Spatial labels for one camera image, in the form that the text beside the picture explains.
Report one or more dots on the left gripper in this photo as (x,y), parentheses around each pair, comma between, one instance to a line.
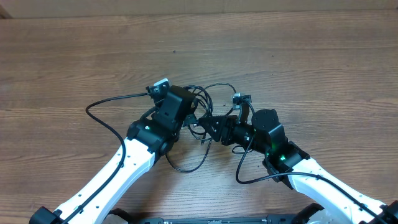
(189,112)

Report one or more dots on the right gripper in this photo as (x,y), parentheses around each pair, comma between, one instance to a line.
(222,122)

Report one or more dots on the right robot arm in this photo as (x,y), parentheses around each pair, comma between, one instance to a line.
(287,163)

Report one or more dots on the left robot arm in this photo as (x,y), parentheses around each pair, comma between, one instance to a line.
(146,142)

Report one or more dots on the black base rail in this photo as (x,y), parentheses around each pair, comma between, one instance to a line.
(268,219)

